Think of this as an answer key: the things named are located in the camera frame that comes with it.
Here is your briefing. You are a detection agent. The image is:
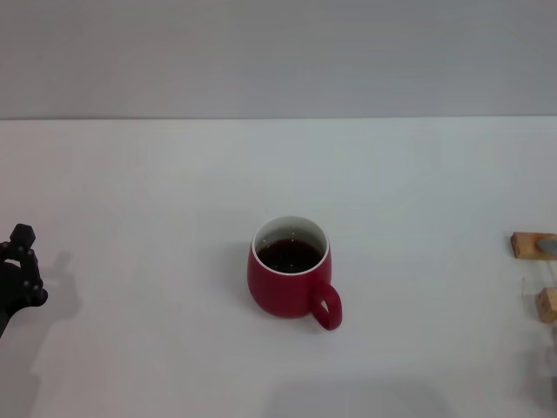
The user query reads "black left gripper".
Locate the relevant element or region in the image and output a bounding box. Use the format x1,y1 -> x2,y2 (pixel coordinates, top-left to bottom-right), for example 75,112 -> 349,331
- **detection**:
0,223 -> 50,340

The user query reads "red ceramic cup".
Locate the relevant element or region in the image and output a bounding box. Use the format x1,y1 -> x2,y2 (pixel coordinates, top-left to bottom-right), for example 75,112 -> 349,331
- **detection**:
246,214 -> 344,333

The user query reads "wooden spoon rest block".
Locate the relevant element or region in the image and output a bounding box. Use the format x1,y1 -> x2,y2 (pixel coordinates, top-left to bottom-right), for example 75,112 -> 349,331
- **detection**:
509,232 -> 557,261
535,287 -> 557,324

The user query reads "dark brown coffee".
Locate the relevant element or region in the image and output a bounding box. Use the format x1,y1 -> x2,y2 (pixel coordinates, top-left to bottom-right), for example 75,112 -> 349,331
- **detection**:
255,237 -> 322,274

